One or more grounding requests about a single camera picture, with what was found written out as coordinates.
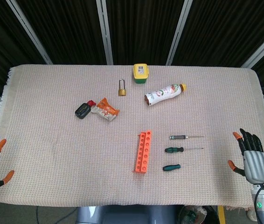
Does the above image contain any pink woven tablecloth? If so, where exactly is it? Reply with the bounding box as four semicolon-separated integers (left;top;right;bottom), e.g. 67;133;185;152
0;64;264;212

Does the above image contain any grey robot torso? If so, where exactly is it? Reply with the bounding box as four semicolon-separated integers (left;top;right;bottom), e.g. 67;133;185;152
76;204;181;224

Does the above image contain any green tub with yellow lid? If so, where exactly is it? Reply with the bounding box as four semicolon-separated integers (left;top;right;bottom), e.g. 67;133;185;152
132;63;150;84

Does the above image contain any orange perforated block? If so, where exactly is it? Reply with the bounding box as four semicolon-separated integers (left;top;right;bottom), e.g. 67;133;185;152
132;130;153;175

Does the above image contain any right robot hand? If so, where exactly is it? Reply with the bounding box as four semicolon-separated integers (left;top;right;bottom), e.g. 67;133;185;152
227;128;264;185

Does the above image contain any black metal precision screwdriver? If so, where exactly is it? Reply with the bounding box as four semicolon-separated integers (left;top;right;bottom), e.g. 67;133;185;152
169;135;205;140

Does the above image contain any green and black screwdriver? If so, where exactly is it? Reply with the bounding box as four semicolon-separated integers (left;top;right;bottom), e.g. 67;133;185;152
165;147;204;154

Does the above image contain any brass padlock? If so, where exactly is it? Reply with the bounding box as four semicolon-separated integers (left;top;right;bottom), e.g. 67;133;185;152
118;79;127;97

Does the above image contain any white labelled bottle, yellow cap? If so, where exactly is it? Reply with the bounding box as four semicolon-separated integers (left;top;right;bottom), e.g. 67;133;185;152
144;83;188;107

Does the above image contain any black waste bin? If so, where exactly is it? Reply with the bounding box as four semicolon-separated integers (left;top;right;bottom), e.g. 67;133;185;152
178;204;218;224

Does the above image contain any black bottle with red cap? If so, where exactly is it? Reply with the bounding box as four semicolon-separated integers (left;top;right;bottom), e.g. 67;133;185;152
75;100;97;119

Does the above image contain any teal handled screwdriver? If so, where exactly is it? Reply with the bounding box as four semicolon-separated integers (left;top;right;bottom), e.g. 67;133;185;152
162;164;193;172

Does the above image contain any pale shoe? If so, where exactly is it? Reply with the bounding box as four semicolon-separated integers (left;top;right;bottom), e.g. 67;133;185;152
245;207;258;222

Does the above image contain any orange and white snack packet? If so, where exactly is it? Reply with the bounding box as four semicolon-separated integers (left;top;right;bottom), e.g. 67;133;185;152
90;97;120;122

